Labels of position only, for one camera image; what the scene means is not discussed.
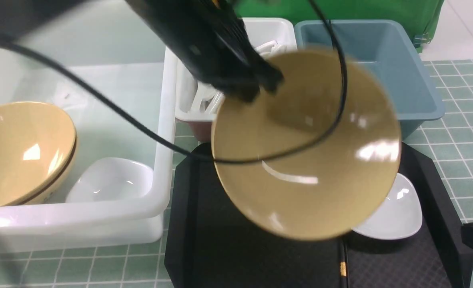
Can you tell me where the white dish in tub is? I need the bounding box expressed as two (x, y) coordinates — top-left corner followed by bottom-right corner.
(65, 157), (154, 203)

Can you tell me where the green cloth backdrop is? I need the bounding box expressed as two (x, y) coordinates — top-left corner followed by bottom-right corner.
(233, 0), (444, 53)

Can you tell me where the black serving tray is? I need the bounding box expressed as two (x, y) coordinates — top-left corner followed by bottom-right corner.
(164, 144), (473, 288)

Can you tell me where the black chopstick gold band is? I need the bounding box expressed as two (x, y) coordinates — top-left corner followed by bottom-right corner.
(338, 237), (349, 288)

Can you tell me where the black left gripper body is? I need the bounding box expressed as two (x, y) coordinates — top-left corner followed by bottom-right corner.
(127, 0), (257, 90)

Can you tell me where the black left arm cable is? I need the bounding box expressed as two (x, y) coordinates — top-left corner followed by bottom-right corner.
(0, 0), (348, 165)

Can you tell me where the tan noodle bowl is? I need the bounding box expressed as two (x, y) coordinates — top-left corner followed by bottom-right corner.
(211, 47), (401, 240)

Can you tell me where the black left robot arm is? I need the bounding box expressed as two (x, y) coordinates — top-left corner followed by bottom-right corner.
(0, 0), (284, 102)

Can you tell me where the white spoon bin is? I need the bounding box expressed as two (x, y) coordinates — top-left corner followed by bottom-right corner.
(173, 18), (297, 142)

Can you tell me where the white square side dish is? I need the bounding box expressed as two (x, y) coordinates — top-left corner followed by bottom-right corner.
(352, 173), (423, 240)

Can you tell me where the green checked tablecloth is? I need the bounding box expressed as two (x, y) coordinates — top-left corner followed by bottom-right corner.
(0, 60), (473, 288)

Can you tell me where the teal chopstick bin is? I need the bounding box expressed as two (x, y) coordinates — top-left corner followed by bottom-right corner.
(294, 20), (446, 140)

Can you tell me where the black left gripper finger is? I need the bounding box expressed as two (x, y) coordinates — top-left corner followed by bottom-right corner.
(253, 54), (284, 94)
(216, 74), (260, 103)

